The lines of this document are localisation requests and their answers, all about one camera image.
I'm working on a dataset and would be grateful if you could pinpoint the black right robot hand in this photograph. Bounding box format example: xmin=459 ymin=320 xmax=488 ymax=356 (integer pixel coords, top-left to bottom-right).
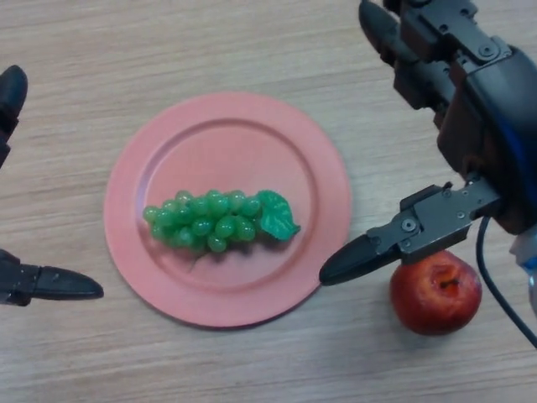
xmin=318 ymin=0 xmax=537 ymax=288

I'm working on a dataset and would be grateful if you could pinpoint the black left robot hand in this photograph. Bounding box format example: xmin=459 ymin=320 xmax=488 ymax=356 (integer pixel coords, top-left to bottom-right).
xmin=0 ymin=65 xmax=105 ymax=307

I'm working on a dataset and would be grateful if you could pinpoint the green plastic grape bunch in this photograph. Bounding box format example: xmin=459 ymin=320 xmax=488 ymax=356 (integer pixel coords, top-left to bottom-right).
xmin=143 ymin=189 xmax=302 ymax=270

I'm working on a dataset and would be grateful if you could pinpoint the pink round plate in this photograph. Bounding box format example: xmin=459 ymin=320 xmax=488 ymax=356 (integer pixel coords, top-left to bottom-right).
xmin=103 ymin=91 xmax=353 ymax=328

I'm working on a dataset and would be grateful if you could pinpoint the red apple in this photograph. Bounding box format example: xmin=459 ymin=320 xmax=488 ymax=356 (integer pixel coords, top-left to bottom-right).
xmin=389 ymin=250 xmax=482 ymax=336

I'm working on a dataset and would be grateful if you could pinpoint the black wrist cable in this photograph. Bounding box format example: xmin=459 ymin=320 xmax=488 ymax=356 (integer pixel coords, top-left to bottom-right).
xmin=476 ymin=216 xmax=537 ymax=349

